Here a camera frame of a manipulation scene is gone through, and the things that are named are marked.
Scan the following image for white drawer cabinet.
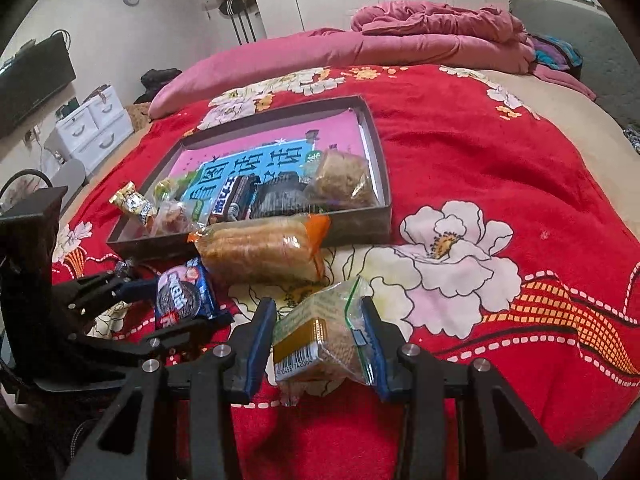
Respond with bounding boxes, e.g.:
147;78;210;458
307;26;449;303
44;86;134;176

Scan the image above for small red snack packet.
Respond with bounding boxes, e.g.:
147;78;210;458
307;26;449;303
150;200;194;237

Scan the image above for gold snack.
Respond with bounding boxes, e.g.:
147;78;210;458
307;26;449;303
110;181;158;230

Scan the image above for black bag on floor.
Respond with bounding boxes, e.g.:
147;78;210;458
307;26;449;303
134;68;182;104

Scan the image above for blue purple folded clothes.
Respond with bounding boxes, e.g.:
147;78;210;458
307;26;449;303
529;35;584;78

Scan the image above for clear bag brown pastry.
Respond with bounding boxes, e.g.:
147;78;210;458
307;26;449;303
305;150;378;210

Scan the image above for brown chocolate bar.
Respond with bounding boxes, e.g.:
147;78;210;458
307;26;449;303
208;174;260;224

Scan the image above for black snack packet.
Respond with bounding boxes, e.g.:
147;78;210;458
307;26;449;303
248;172;312;219

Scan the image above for orange cracker packet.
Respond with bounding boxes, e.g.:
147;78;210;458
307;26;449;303
188;214;331;285

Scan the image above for green gold cake packet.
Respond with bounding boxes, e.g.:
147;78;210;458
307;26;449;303
272;276;375;406

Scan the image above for blue oreo packet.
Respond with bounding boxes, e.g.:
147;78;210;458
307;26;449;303
155;258;233;330

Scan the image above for black wall television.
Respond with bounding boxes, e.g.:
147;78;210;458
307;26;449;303
0;32;76;138

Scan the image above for pink folded quilt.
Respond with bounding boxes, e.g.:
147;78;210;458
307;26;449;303
149;0;596;119

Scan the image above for red floral blanket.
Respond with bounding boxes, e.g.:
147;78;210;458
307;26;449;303
53;65;639;450

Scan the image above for pink and blue book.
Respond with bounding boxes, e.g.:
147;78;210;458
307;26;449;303
153;106;383;224

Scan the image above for green candy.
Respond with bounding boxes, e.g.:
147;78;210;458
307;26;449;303
152;171;196;207

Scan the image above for dark shallow box tray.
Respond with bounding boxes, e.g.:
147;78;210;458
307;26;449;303
138;96;392;247

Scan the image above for grey padded headboard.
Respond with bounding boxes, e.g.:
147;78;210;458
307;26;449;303
508;0;639;129

